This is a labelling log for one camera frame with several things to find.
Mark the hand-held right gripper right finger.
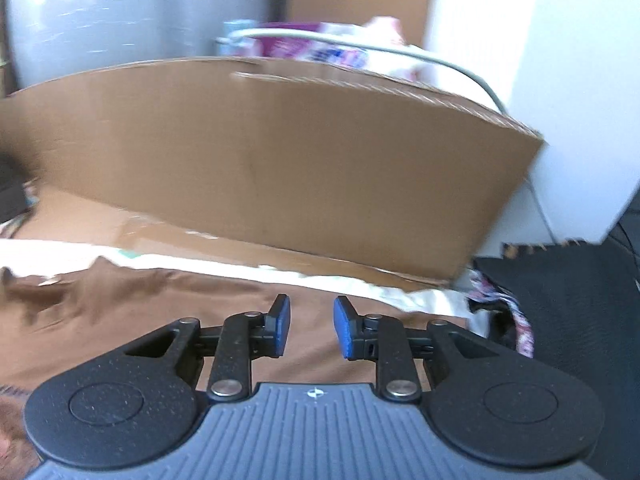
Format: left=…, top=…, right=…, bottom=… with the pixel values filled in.
left=333, top=295, right=506, bottom=403

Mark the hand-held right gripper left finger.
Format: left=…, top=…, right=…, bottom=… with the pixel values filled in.
left=122, top=294, right=292, bottom=403

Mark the brown printed t-shirt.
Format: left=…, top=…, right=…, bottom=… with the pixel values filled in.
left=0, top=255, right=471, bottom=461

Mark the cream bear print blanket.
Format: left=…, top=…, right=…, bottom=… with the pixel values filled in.
left=0, top=237, right=496, bottom=341

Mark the floral patterned garment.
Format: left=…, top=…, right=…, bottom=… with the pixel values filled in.
left=467, top=267, right=537, bottom=358

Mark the flat cardboard sheet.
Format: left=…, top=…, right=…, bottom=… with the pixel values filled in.
left=0, top=55, right=546, bottom=291

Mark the folded black garment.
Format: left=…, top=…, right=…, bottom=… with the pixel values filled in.
left=470, top=240, right=640, bottom=480

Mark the purple and white packet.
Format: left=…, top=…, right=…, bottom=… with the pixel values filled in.
left=255, top=20, right=371, bottom=68

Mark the pink packet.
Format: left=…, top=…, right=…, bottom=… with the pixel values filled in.
left=365, top=15, right=416, bottom=81

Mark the light blue bottle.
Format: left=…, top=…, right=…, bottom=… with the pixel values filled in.
left=222, top=19, right=261, bottom=56

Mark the crumpled black cloth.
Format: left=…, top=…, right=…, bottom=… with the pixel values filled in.
left=0, top=155, right=28, bottom=223

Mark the grey plastic-wrapped panel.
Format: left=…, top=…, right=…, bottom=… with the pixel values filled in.
left=0, top=0, right=281, bottom=96

